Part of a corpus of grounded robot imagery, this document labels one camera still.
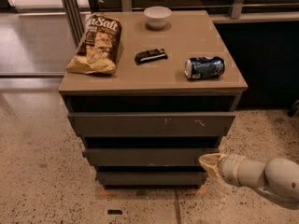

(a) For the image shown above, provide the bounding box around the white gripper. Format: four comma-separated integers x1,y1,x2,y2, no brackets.
199,153,245,187

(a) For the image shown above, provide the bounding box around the grey middle drawer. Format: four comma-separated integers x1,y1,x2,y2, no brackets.
82,148,219,166

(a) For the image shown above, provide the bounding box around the grey bottom drawer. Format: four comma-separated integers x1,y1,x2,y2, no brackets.
96,172,207,186

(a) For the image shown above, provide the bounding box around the blue soda can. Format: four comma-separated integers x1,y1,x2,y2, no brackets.
184,57,225,79

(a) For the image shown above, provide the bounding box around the white ceramic bowl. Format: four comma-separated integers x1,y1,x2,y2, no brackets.
143,7,172,30

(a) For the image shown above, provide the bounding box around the sea salt chips bag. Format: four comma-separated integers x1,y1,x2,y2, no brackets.
66,13,122,75

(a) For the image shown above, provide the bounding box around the grey top drawer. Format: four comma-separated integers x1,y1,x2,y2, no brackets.
68,112,235,137

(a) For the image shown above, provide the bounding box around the black snack bar wrapper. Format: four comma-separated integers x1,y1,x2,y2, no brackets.
135,49,168,65

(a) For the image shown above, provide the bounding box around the grey drawer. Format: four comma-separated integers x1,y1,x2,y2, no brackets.
82,148,219,166
96,172,207,186
68,112,235,137

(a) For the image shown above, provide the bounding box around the grey drawer cabinet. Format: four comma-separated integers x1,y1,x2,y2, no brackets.
58,10,249,190

